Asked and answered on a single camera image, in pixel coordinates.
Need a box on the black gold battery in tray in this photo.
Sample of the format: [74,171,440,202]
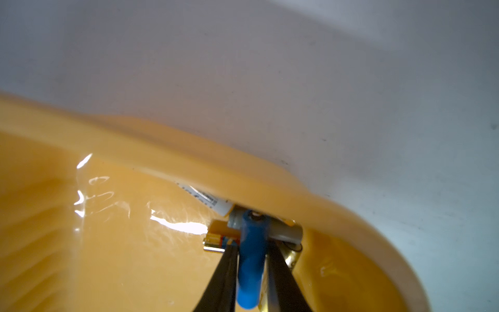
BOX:
[279,242,303,271]

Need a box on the blue battery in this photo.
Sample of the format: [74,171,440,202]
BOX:
[237,211,270,310]

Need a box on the white rectangular battery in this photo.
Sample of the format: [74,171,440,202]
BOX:
[177,183,235,217]

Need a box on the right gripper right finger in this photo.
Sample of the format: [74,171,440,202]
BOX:
[267,241,312,312]

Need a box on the yellow plastic storage tray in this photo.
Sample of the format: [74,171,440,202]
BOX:
[1,93,431,311]

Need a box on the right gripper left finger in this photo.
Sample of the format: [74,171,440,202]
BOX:
[194,243,239,312]

